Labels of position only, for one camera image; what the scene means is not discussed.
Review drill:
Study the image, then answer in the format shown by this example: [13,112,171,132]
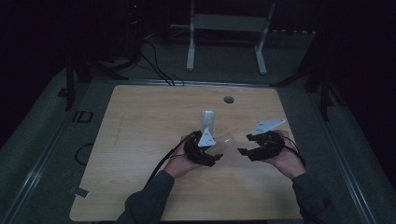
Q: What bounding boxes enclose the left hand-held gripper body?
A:
[183,127,219,168]

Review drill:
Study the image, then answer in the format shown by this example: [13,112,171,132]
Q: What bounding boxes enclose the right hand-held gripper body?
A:
[247,118,287,162]

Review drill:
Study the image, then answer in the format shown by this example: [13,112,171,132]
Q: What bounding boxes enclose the clear disposable cup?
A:
[214,133,238,157]

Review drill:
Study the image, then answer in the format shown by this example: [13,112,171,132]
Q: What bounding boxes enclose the stack of clear plastic cups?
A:
[199,108,218,138]

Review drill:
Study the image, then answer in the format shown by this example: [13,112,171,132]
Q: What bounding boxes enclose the person's left hand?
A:
[163,143,204,180]

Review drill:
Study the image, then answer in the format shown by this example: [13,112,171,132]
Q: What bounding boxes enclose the person's right hand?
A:
[266,130,308,180]

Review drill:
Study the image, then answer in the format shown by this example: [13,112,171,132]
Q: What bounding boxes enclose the black metal stand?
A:
[269,60,344,123]
[64,57,129,112]

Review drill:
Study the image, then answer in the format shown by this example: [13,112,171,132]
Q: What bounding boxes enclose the white metal stand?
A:
[186,0,276,76]

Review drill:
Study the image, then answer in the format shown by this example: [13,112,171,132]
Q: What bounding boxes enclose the grey tape piece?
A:
[68,186,91,199]

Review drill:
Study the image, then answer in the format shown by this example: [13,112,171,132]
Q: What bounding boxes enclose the dark equipment rack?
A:
[122,0,146,64]

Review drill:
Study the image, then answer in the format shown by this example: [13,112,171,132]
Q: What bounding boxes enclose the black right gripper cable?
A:
[274,134,307,171]

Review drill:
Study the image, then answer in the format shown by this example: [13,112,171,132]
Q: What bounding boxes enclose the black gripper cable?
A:
[144,130,202,189]
[274,134,307,171]

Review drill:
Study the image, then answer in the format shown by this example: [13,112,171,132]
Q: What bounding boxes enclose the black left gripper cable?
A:
[144,130,202,189]

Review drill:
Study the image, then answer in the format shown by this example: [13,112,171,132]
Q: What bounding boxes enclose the black floor cables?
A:
[136,38,185,87]

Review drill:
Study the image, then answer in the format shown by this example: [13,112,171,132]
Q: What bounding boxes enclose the black cable loop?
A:
[74,142,95,166]

